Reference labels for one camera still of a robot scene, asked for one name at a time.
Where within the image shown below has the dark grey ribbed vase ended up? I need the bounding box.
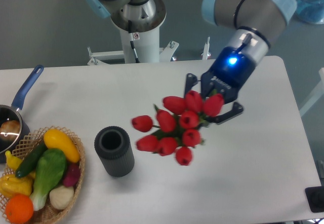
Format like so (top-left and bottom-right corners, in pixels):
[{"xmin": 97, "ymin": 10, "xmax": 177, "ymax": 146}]
[{"xmin": 94, "ymin": 126, "xmax": 135, "ymax": 177}]

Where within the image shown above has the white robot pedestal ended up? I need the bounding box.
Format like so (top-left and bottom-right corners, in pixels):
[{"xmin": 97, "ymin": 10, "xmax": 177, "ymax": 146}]
[{"xmin": 111, "ymin": 0, "xmax": 166, "ymax": 63}]

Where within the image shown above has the green bok choy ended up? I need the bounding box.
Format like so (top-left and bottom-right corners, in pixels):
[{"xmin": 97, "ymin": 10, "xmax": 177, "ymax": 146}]
[{"xmin": 30, "ymin": 148, "xmax": 67, "ymax": 211}]

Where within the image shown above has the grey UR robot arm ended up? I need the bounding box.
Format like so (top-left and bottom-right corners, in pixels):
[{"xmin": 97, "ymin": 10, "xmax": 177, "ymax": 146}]
[{"xmin": 86, "ymin": 0, "xmax": 297, "ymax": 125}]

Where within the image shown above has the purple red radish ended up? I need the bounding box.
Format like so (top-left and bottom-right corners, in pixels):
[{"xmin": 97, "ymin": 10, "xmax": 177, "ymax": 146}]
[{"xmin": 62, "ymin": 164, "xmax": 80, "ymax": 187}]

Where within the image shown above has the bread roll in pan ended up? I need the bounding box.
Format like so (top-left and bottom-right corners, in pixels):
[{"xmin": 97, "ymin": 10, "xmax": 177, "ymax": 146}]
[{"xmin": 1, "ymin": 120, "xmax": 20, "ymax": 142}]

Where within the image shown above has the yellow squash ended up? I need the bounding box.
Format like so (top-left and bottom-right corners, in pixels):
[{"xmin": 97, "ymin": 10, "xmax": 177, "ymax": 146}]
[{"xmin": 44, "ymin": 129, "xmax": 80, "ymax": 163}]

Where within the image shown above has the yellow bumpy gourd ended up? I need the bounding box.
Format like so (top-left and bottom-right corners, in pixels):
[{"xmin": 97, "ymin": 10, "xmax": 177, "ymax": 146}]
[{"xmin": 1, "ymin": 174, "xmax": 33, "ymax": 199}]

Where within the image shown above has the white metal base frame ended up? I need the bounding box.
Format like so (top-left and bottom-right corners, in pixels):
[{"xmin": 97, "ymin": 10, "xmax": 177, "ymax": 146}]
[{"xmin": 88, "ymin": 37, "xmax": 211, "ymax": 65}]

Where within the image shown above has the white garlic bulb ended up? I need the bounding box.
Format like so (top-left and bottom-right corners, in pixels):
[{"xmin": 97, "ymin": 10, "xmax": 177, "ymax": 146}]
[{"xmin": 49, "ymin": 185, "xmax": 74, "ymax": 210}]

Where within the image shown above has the yellow banana pepper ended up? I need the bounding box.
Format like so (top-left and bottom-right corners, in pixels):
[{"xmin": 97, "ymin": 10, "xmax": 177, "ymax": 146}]
[{"xmin": 5, "ymin": 151, "xmax": 23, "ymax": 171}]

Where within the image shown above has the dark green cucumber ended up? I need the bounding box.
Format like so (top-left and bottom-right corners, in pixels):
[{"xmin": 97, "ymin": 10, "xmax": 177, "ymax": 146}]
[{"xmin": 15, "ymin": 142, "xmax": 48, "ymax": 178}]

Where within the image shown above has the black device at table edge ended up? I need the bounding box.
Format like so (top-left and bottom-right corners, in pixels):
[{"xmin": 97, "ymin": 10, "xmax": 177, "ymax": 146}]
[{"xmin": 305, "ymin": 186, "xmax": 324, "ymax": 213}]

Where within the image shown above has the orange fruit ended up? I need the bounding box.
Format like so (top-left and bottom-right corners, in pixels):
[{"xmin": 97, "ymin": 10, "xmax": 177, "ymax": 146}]
[{"xmin": 5, "ymin": 194, "xmax": 34, "ymax": 223}]

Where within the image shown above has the white frame at right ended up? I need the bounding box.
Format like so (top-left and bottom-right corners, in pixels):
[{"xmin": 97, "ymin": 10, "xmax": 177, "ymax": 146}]
[{"xmin": 299, "ymin": 67, "xmax": 323, "ymax": 117}]

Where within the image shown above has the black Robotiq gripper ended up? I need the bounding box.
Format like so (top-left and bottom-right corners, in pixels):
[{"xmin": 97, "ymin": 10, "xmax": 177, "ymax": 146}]
[{"xmin": 184, "ymin": 47, "xmax": 256, "ymax": 125}]

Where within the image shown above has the blue handled saucepan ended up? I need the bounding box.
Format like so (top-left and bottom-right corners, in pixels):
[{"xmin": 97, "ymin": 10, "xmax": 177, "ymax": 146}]
[{"xmin": 1, "ymin": 65, "xmax": 44, "ymax": 164}]

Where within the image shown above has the black cable on pedestal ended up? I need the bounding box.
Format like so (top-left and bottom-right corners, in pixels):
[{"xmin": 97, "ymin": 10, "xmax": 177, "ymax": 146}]
[{"xmin": 127, "ymin": 20, "xmax": 140, "ymax": 63}]

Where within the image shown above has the blue plastic bag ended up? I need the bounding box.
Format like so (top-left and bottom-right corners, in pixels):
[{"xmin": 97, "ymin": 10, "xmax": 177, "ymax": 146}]
[{"xmin": 296, "ymin": 0, "xmax": 323, "ymax": 24}]

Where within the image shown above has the woven wicker basket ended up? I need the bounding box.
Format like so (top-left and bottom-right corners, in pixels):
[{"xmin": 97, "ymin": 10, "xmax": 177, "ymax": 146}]
[{"xmin": 9, "ymin": 126, "xmax": 86, "ymax": 223}]

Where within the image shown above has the red tulip bouquet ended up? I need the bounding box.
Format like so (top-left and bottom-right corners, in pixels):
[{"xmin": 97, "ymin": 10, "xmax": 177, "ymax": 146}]
[{"xmin": 131, "ymin": 90, "xmax": 225, "ymax": 166}]

